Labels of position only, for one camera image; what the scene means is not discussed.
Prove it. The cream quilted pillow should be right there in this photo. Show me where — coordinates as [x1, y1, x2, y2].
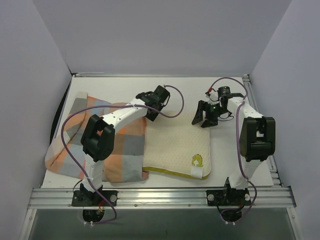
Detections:
[142, 111, 212, 180]

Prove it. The checkered pastel pillowcase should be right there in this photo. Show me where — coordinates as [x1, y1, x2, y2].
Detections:
[44, 91, 149, 183]

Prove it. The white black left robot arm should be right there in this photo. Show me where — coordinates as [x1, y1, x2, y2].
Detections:
[80, 85, 170, 206]

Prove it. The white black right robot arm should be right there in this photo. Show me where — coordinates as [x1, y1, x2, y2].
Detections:
[191, 86, 276, 205]

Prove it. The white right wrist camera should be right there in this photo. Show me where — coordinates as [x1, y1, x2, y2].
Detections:
[205, 91, 219, 105]

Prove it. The aluminium right side rail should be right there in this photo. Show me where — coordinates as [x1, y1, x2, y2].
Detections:
[241, 74, 285, 188]

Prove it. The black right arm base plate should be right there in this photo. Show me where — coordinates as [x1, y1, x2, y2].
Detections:
[206, 188, 251, 207]

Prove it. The aluminium back frame rail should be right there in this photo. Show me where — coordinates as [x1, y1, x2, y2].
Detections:
[73, 72, 250, 78]

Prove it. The aluminium frame rail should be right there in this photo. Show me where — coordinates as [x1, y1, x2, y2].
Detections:
[73, 72, 250, 78]
[27, 186, 297, 210]

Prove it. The aluminium front frame rail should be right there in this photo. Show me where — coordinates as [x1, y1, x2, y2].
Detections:
[27, 186, 297, 210]

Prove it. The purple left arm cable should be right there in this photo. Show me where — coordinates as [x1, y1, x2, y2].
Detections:
[59, 84, 186, 224]

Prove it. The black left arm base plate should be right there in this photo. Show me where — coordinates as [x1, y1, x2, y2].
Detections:
[71, 190, 118, 207]

